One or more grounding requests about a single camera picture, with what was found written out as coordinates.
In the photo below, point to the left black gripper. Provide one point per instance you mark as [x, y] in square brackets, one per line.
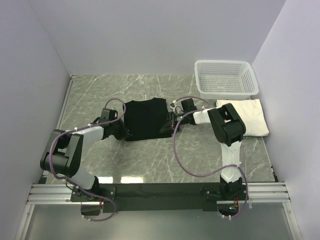
[124, 131]

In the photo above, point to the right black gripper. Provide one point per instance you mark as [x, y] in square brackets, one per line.
[173, 119]

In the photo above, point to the black t shirt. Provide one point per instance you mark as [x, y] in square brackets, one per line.
[144, 119]

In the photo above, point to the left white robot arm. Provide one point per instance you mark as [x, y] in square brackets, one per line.
[66, 148]

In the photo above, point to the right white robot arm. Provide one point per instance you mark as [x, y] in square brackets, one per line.
[228, 129]

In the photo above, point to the white perforated plastic basket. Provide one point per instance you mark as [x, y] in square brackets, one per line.
[225, 79]

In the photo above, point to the folded white t shirt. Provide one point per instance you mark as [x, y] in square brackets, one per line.
[251, 113]

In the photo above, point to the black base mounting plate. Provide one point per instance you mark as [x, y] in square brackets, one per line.
[158, 196]

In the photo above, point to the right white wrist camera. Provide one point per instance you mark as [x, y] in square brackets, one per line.
[175, 107]

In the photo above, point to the aluminium left side rail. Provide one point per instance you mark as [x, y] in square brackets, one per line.
[71, 99]

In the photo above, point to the aluminium front frame rail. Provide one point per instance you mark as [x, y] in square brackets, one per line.
[255, 192]

